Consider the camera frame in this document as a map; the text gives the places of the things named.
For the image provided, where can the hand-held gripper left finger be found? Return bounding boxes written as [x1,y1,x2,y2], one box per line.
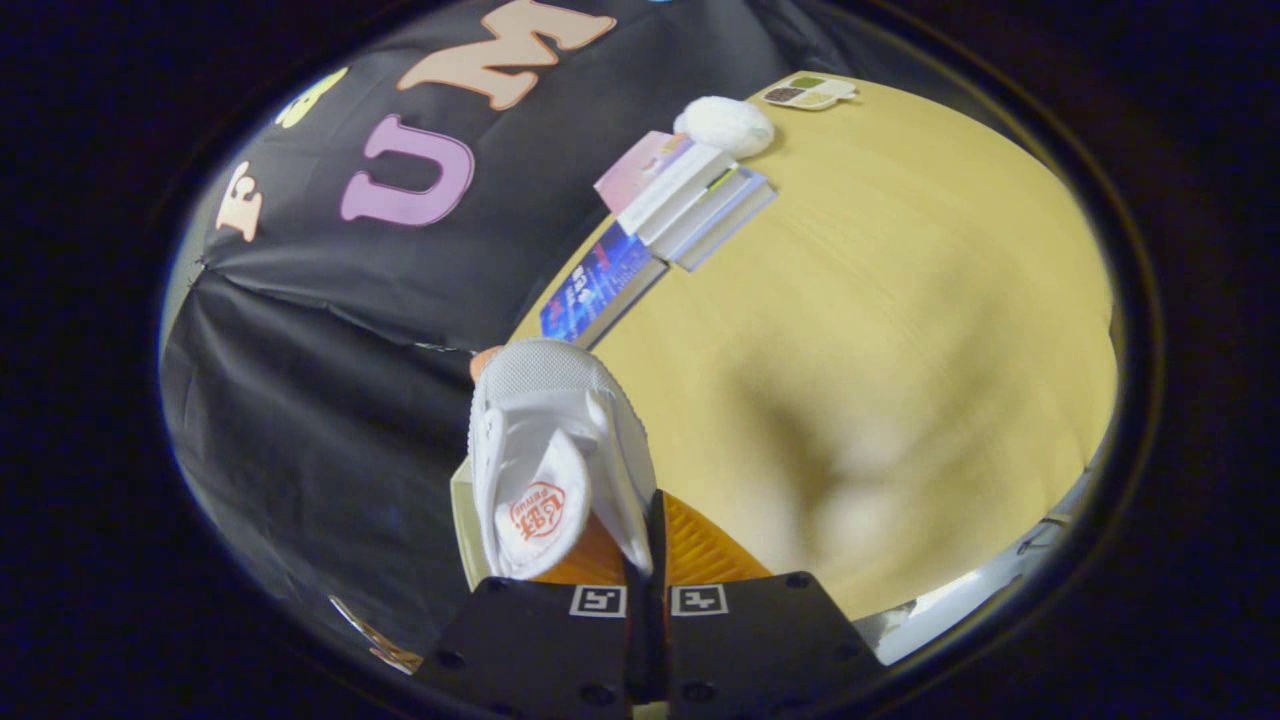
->
[414,513,648,720]

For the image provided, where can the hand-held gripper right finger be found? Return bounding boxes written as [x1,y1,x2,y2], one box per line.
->
[647,488,888,720]

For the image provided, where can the brown cardboard storage box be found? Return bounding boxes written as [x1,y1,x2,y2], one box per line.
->
[449,457,494,593]

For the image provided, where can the white canvas shoe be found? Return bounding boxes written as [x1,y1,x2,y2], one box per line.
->
[467,338,660,582]

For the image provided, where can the black backdrop cloth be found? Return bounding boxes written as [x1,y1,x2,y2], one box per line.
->
[160,0,851,663]

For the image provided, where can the blue cover book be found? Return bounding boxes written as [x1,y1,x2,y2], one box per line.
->
[539,221,669,350]

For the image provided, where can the grey book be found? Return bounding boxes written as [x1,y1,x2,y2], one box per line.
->
[675,172,778,273]

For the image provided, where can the thin yellow-edged book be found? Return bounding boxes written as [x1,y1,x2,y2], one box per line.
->
[655,165,758,259]

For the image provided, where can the white plush ball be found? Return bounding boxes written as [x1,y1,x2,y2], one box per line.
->
[673,95,777,161]

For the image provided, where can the white compartment tray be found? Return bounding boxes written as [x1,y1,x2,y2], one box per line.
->
[760,72,859,112]

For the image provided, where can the white metal frame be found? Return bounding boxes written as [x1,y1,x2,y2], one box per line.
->
[855,440,1106,667]

